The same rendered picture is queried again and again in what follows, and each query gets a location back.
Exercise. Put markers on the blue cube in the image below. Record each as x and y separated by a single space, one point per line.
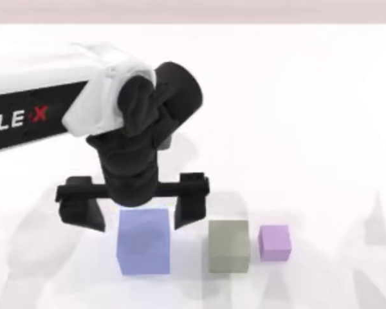
143 239

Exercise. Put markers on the small purple cube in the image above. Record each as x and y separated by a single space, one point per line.
274 242

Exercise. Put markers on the grey-green cube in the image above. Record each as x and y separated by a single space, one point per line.
228 246

